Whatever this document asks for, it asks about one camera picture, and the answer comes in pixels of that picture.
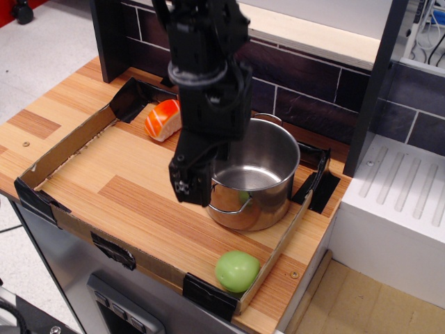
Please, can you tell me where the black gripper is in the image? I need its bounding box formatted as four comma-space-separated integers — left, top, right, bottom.
169, 62, 252, 207

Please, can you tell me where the stainless steel pot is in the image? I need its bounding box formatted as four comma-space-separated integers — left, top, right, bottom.
207, 113, 301, 231

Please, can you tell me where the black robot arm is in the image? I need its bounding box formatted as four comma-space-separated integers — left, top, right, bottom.
152, 1, 252, 207

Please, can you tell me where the cardboard fence with black tape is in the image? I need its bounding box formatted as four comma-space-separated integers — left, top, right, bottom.
15, 79, 349, 331

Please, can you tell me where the salmon sushi toy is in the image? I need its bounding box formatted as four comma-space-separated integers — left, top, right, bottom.
145, 99, 182, 142

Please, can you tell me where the green toy apple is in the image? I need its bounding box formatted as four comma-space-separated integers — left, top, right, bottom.
215, 250, 260, 293

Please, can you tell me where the grey oven control panel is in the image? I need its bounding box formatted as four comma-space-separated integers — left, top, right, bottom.
87, 274, 166, 334

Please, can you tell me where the white drying rack counter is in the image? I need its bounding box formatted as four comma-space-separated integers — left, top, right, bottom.
329, 136, 444, 308

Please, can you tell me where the black caster wheel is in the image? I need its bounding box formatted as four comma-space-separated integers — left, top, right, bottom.
11, 0, 34, 25

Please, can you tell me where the white cables bundle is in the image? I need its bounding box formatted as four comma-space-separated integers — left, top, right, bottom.
403, 0, 445, 67

